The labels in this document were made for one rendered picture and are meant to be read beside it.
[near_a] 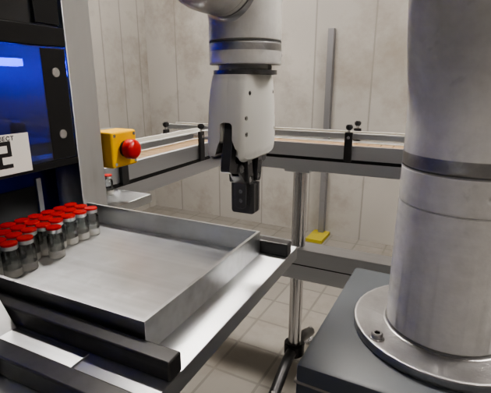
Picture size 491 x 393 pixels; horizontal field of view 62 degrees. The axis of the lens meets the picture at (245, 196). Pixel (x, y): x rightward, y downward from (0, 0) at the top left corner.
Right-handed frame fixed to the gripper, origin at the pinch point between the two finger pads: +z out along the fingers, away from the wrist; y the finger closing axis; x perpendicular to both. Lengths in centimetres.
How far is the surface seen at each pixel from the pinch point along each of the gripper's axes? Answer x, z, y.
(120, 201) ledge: -38.3, 10.3, -18.1
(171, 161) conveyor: -47, 8, -49
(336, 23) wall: -51, -52, -246
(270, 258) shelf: 1.6, 10.4, -5.1
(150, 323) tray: -0.6, 7.5, 19.1
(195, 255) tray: -8.6, 10.1, -0.8
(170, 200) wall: -199, 92, -251
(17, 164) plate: -36.2, -2.0, 5.2
